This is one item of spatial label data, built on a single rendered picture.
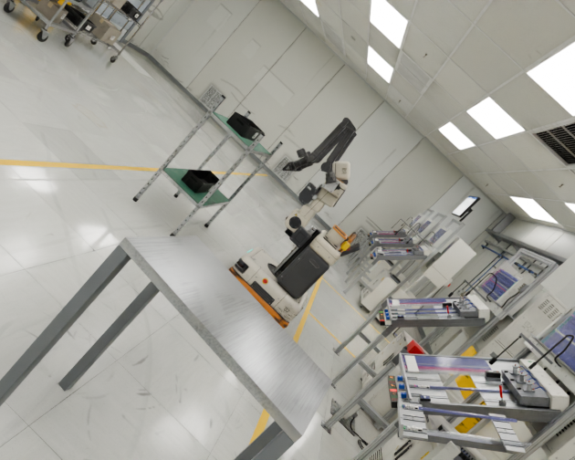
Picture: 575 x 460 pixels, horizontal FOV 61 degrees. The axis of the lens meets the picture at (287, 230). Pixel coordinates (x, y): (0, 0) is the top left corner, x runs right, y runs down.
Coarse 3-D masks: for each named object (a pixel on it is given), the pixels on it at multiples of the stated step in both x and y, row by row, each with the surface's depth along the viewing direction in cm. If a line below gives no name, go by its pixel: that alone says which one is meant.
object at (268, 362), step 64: (128, 256) 134; (192, 256) 157; (64, 320) 138; (128, 320) 179; (192, 320) 127; (256, 320) 156; (0, 384) 143; (64, 384) 186; (256, 384) 123; (320, 384) 154; (256, 448) 166
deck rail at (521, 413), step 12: (444, 408) 241; (456, 408) 241; (468, 408) 240; (480, 408) 239; (492, 408) 238; (504, 408) 237; (516, 408) 236; (528, 408) 236; (528, 420) 236; (540, 420) 235
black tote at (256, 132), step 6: (234, 114) 385; (240, 114) 400; (228, 120) 386; (234, 120) 386; (240, 120) 385; (246, 120) 428; (234, 126) 386; (240, 126) 385; (246, 126) 384; (252, 126) 441; (240, 132) 386; (246, 132) 390; (252, 132) 403; (258, 132) 420; (264, 132) 438; (246, 138) 403; (252, 138) 417
